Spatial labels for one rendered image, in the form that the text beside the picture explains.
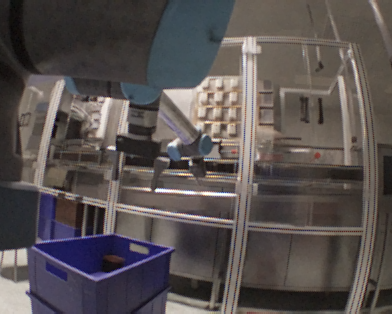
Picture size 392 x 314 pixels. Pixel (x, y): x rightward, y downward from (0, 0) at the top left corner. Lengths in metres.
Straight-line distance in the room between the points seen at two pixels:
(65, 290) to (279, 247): 1.28
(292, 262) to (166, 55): 1.55
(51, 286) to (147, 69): 0.82
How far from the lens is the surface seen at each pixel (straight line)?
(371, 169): 1.40
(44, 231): 2.25
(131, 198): 1.55
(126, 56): 0.18
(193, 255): 1.67
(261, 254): 1.60
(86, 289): 0.75
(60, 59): 0.21
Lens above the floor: 0.71
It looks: 10 degrees up
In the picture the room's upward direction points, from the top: 6 degrees clockwise
